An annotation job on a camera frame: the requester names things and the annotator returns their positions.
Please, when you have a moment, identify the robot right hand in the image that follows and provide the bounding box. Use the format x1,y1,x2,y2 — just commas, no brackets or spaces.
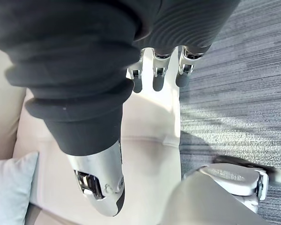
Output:
0,0,242,217

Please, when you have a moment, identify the light blue cushion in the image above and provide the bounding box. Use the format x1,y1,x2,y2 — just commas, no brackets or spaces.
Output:
0,151,40,225

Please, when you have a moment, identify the beige sofa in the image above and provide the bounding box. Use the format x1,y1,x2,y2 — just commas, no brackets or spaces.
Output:
0,45,270,225

